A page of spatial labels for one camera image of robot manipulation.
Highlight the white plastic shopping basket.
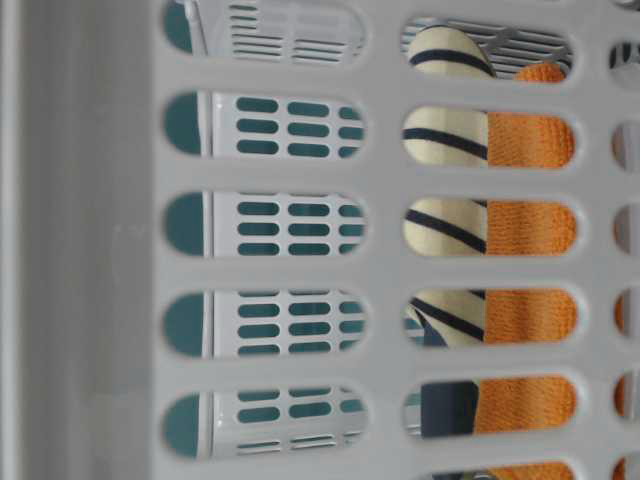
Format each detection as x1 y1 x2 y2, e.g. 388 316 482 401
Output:
1 1 639 479

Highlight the cream navy striped cloth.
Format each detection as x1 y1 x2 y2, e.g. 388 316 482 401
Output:
402 23 494 438

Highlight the orange knitted cloth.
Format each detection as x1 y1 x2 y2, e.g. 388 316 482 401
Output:
470 61 640 480

